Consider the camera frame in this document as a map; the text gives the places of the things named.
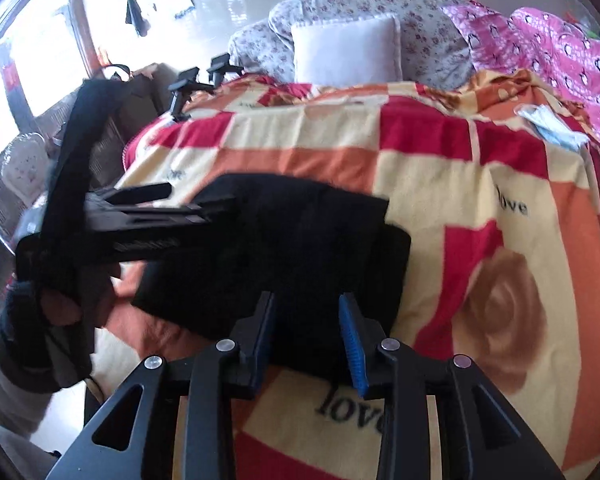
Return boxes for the black pants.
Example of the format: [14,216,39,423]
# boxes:
[130,174,412,381]

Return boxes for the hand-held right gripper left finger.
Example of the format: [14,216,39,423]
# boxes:
[45,290,278,480]

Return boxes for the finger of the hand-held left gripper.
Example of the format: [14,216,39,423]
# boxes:
[97,182,173,207]
[82,200,241,233]

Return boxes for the dark wooden desk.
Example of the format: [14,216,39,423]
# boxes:
[35,62,171,201]

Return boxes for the pink penguin print quilt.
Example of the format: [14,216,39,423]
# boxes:
[442,2,600,181]

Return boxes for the person's left hand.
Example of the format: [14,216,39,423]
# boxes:
[0,280,98,392]

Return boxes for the dark hanging cloth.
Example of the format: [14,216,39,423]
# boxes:
[125,0,148,37]

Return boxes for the white pillow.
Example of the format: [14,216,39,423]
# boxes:
[291,15,402,83]

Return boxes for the black phone holder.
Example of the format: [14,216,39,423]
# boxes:
[167,52,243,121]

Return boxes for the large floral pillow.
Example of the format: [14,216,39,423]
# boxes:
[269,0,476,83]

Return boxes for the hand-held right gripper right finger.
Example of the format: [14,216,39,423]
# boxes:
[337,292,566,480]

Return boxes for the blue face mask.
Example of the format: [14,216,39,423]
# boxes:
[517,105,588,151]

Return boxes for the checked printed blanket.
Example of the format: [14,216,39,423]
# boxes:
[87,72,600,480]

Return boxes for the wooden window frame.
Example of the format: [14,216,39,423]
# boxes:
[62,0,106,81]

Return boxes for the small floral pillow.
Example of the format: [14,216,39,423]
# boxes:
[228,22,298,83]

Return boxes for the person's left forearm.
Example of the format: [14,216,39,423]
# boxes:
[0,335,63,445]

